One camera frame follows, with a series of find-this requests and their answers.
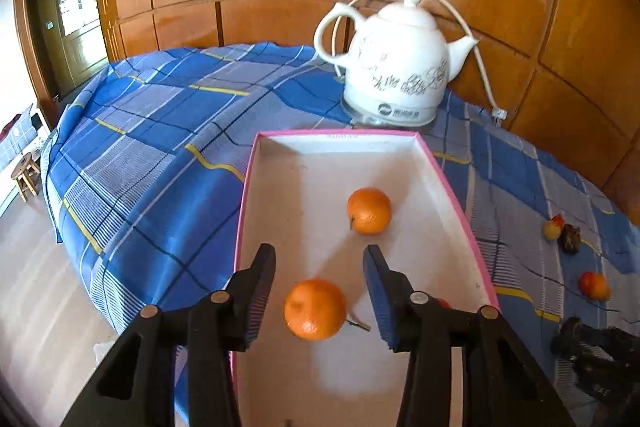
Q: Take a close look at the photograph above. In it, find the smooth red tomato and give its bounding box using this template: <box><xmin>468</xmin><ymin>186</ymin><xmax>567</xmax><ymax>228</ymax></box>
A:
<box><xmin>579</xmin><ymin>272</ymin><xmax>612</xmax><ymax>301</ymax></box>

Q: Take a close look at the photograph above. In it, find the white ceramic electric kettle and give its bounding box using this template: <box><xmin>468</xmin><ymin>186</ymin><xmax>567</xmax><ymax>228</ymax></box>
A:
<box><xmin>314</xmin><ymin>0</ymin><xmax>481</xmax><ymax>126</ymax></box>

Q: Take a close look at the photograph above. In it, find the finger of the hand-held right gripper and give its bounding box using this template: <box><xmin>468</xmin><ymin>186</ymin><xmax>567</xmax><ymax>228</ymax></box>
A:
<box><xmin>550</xmin><ymin>317</ymin><xmax>608</xmax><ymax>360</ymax></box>

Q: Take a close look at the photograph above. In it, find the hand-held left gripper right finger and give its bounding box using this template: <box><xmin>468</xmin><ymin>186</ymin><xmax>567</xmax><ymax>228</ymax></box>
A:
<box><xmin>363</xmin><ymin>245</ymin><xmax>576</xmax><ymax>427</ymax></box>

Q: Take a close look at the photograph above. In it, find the pink-edged white tray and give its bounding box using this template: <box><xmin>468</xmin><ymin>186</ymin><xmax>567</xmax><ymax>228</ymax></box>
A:
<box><xmin>231</xmin><ymin>130</ymin><xmax>501</xmax><ymax>427</ymax></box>

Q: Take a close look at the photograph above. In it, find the orange with long stem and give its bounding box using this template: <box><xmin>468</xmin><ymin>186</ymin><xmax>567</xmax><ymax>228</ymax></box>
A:
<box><xmin>284</xmin><ymin>278</ymin><xmax>372</xmax><ymax>342</ymax></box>

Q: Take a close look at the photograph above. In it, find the white power cord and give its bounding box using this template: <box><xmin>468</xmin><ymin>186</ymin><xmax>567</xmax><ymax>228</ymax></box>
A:
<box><xmin>331</xmin><ymin>0</ymin><xmax>503</xmax><ymax>112</ymax></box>

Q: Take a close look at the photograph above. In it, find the blue plaid tablecloth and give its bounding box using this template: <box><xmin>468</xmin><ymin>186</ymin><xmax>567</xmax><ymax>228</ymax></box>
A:
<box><xmin>40</xmin><ymin>41</ymin><xmax>640</xmax><ymax>427</ymax></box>

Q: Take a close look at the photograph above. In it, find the dark brown lumpy fruit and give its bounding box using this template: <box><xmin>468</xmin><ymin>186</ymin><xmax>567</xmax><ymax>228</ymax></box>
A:
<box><xmin>558</xmin><ymin>224</ymin><xmax>582</xmax><ymax>254</ymax></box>

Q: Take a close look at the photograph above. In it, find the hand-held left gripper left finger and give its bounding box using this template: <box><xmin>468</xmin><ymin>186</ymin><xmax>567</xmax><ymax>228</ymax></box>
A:
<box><xmin>60</xmin><ymin>243</ymin><xmax>277</xmax><ymax>427</ymax></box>

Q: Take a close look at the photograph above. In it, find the small wooden stool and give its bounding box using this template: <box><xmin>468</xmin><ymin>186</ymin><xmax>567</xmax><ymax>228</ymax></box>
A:
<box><xmin>11</xmin><ymin>154</ymin><xmax>42</xmax><ymax>202</ymax></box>

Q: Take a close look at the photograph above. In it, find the round kettle base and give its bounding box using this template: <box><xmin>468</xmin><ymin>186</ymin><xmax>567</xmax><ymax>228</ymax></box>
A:
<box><xmin>341</xmin><ymin>99</ymin><xmax>437</xmax><ymax>128</ymax></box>

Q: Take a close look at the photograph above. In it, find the wooden door with glass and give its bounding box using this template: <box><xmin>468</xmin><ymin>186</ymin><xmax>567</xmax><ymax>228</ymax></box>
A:
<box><xmin>25</xmin><ymin>0</ymin><xmax>111</xmax><ymax>98</ymax></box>

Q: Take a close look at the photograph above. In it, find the bed with checked blue cover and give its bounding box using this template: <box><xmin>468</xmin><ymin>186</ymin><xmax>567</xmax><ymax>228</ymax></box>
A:
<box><xmin>0</xmin><ymin>104</ymin><xmax>58</xmax><ymax>218</ymax></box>

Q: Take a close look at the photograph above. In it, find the orange with short stem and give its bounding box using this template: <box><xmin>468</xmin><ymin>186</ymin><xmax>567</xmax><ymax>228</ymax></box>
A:
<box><xmin>347</xmin><ymin>187</ymin><xmax>393</xmax><ymax>236</ymax></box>

